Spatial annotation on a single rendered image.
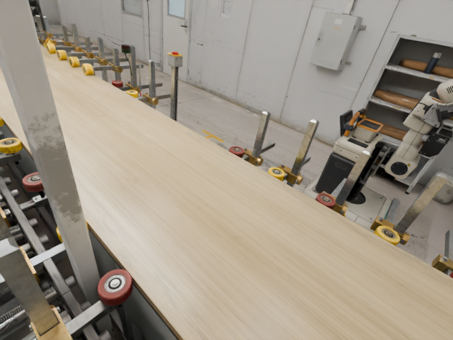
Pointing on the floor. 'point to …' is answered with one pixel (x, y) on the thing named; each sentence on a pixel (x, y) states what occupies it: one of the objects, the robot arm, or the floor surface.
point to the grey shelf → (423, 50)
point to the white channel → (47, 142)
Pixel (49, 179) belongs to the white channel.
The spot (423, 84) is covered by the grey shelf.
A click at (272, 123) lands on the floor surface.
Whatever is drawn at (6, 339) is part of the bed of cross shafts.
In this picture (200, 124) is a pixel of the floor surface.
